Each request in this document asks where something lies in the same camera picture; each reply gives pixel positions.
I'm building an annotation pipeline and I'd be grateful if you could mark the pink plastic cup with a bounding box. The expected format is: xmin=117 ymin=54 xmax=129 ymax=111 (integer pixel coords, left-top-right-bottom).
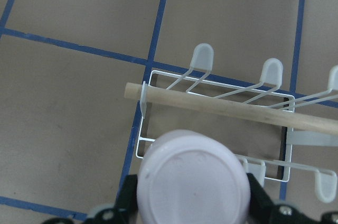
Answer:
xmin=137 ymin=130 xmax=250 ymax=223

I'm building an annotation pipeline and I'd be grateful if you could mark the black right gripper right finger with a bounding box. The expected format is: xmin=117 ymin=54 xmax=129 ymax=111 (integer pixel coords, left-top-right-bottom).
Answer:
xmin=247 ymin=172 xmax=299 ymax=224

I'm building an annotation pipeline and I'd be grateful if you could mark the white wire cup rack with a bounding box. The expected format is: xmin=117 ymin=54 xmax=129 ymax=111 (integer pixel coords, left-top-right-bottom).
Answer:
xmin=124 ymin=58 xmax=337 ymax=203

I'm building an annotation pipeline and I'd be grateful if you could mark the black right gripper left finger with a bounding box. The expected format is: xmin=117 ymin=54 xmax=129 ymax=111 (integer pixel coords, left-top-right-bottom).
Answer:
xmin=87 ymin=174 xmax=138 ymax=223

